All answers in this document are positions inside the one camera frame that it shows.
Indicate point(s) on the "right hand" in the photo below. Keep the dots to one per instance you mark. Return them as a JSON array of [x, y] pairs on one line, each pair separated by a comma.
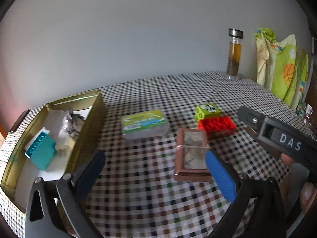
[[295, 185]]

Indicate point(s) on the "white power adapter plug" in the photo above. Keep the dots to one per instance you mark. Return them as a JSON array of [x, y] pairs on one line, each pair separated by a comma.
[[64, 143]]

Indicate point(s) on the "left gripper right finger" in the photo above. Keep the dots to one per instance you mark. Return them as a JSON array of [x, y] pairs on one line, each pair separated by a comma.
[[225, 176]]

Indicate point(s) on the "red toy building block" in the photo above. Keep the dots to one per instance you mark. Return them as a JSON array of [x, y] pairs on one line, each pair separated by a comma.
[[217, 127]]

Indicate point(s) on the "lime green toy block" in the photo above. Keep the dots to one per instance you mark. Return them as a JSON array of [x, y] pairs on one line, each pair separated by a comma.
[[207, 111]]

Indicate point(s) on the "patterned foil wrapper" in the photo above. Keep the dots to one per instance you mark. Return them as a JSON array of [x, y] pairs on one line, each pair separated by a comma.
[[73, 123]]

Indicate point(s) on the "green cartoon blanket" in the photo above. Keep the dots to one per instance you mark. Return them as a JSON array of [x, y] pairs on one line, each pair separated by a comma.
[[282, 66]]

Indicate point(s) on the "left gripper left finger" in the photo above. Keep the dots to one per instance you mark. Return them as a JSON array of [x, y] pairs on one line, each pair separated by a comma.
[[86, 175]]

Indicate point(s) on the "teal toy building block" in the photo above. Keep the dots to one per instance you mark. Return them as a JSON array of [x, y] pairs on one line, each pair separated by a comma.
[[41, 151]]

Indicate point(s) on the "white mug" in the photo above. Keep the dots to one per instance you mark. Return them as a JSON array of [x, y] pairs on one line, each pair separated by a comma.
[[308, 110]]

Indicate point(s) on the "brown framed picture box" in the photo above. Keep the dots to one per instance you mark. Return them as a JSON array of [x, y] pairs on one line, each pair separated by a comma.
[[190, 153]]

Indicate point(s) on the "gold metal tin box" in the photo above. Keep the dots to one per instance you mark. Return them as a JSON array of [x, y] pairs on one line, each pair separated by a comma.
[[18, 172]]

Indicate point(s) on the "green dental floss box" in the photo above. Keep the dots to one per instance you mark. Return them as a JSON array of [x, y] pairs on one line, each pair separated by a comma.
[[144, 125]]

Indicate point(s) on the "glass tea bottle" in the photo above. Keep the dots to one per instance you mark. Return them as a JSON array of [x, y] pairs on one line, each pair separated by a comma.
[[234, 55]]

